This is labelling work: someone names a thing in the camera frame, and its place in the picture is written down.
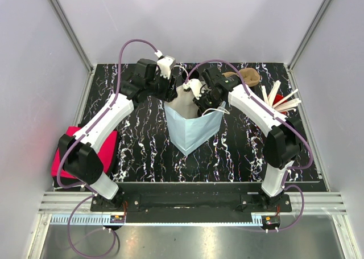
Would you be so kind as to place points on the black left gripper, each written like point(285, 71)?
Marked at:
point(169, 93)

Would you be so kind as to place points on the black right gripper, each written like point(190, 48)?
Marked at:
point(198, 102)

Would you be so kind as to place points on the light blue paper bag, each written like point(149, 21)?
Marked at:
point(188, 126)

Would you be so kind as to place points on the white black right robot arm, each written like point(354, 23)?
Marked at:
point(282, 145)

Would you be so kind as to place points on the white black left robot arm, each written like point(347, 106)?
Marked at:
point(79, 152)

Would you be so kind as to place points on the white wrapped straw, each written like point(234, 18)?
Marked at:
point(292, 104)
point(265, 95)
point(273, 92)
point(286, 98)

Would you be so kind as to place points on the red plastic cup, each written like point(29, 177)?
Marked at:
point(278, 100)

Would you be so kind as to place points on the pink cloth on black pad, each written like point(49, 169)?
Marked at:
point(107, 155)

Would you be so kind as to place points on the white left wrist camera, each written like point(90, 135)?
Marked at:
point(165, 64)

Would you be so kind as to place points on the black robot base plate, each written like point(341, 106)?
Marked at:
point(226, 203)

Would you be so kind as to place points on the aluminium frame post left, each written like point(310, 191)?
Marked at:
point(61, 15)

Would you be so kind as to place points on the aluminium frame post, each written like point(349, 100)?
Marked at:
point(61, 15)
point(318, 17)

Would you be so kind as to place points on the aluminium frame post right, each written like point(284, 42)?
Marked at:
point(318, 17)

